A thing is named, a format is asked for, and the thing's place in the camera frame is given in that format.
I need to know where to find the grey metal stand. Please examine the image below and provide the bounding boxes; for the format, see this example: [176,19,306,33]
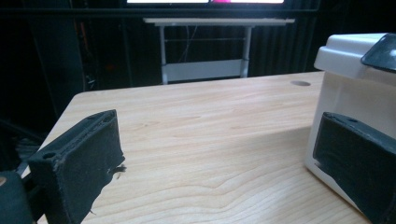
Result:
[143,17,296,86]

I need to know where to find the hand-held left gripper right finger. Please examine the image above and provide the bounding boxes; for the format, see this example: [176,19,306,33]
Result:
[312,111,396,224]

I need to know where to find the white plastic storage box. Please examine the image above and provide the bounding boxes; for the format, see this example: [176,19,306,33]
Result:
[304,70,396,216]

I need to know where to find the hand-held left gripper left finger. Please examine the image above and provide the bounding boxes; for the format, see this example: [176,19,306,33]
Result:
[27,109,127,224]

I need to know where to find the white box lid black latches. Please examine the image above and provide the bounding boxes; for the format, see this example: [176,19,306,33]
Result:
[313,32,396,82]

